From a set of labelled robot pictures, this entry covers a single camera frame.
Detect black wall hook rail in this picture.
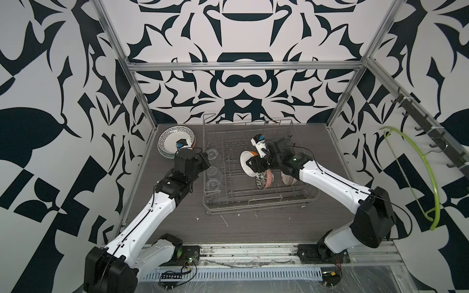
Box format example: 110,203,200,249
391,87,469,177

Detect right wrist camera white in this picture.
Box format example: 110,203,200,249
251,134,269,158

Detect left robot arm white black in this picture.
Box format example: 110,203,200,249
83,146,211,293

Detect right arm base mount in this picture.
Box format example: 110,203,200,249
296,244,351,264

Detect white orange small bowl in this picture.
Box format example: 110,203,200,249
239,151,258,177

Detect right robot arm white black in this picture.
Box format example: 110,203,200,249
239,134,395,260

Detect clear smooth plastic cup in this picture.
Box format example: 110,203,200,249
206,148,219,161

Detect white slotted cable duct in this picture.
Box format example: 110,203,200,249
142,267,322,283

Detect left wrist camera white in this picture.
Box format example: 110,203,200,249
176,139,191,151

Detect aluminium frame bars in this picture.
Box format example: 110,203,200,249
90,0,469,173

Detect pink ribbed bowl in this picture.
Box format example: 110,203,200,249
281,173,298,186

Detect black white patterned bowl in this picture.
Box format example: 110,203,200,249
255,170,274,190

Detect clear faceted plastic cup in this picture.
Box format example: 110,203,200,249
205,178,222,195

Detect black usb hub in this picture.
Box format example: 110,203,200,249
159,271,184,282

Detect green plastic hanger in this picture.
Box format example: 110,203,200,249
379,126,441,231

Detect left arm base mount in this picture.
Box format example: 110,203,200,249
157,245,201,267

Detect frosted textured plastic cup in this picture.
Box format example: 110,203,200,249
206,166,221,179

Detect teal red striped bowl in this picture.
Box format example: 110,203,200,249
158,142,180,159

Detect small round black device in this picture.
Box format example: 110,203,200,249
321,271,342,288

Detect zigzag rim white bowl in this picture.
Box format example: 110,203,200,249
158,125,195,146

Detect grey wire dish rack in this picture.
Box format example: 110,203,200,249
203,114,320,214

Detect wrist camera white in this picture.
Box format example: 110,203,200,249
176,139,191,151
251,134,269,158

